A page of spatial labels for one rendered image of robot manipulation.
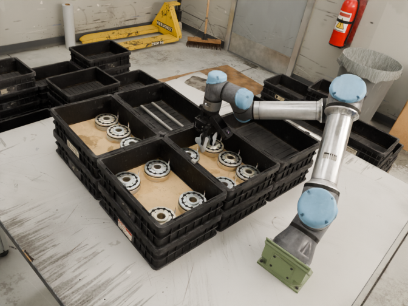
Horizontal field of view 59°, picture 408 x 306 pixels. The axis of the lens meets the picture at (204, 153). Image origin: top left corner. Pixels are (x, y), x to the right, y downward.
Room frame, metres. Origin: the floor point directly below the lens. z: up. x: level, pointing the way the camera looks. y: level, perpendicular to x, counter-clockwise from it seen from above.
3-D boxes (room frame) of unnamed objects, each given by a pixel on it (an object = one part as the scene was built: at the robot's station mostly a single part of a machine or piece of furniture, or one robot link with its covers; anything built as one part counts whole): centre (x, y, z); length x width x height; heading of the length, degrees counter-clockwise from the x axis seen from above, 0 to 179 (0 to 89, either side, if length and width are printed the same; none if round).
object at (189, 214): (0.97, 0.14, 0.92); 0.40 x 0.30 x 0.02; 47
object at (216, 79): (1.30, 0.00, 1.15); 0.09 x 0.08 x 0.11; 62
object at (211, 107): (1.30, 0.00, 1.07); 0.08 x 0.08 x 0.05
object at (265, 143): (1.42, -0.27, 0.87); 0.40 x 0.30 x 0.11; 47
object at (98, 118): (1.37, 0.46, 0.86); 0.10 x 0.10 x 0.01
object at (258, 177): (1.20, -0.07, 0.92); 0.40 x 0.30 x 0.02; 47
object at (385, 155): (2.16, -1.04, 0.37); 0.40 x 0.30 x 0.45; 53
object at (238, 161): (1.24, -0.11, 0.86); 0.10 x 0.10 x 0.01
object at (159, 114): (1.47, 0.23, 0.87); 0.40 x 0.30 x 0.11; 47
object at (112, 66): (2.75, 0.97, 0.37); 0.40 x 0.30 x 0.45; 143
